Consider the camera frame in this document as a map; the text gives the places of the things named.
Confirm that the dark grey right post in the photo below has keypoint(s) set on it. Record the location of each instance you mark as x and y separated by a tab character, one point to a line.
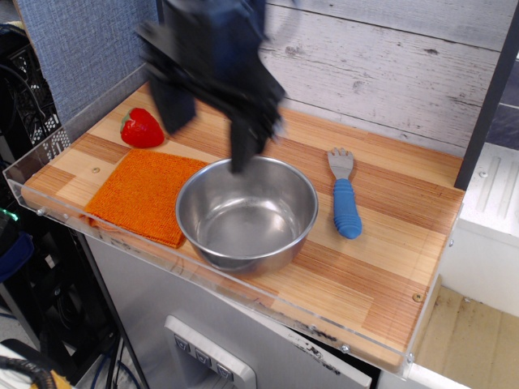
503	69

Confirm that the clear acrylic table guard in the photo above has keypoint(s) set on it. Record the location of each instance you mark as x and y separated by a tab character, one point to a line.
359	285

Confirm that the red toy strawberry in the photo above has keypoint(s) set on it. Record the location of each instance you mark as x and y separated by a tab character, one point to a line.
140	129

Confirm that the blue handled metal fork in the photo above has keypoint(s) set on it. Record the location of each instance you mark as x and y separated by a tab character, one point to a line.
345	213

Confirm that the black plastic crate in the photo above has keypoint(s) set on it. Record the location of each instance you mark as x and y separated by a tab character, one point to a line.
32	101

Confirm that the grey dispenser button panel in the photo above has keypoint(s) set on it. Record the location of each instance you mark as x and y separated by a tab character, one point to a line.
215	367

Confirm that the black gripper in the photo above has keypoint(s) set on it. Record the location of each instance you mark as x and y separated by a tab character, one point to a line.
209	51

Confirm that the metal bowl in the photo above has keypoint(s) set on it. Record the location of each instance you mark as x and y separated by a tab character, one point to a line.
249	223

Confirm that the stainless toy fridge cabinet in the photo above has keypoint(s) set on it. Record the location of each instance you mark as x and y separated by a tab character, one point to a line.
146	283

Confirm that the yellow cloth piece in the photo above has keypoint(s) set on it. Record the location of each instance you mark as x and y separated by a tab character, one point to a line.
60	382

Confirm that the orange red cloth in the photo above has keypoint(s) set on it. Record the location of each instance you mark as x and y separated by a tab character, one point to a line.
140	196

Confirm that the white ridged side unit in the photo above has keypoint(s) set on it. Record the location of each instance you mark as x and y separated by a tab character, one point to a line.
481	258

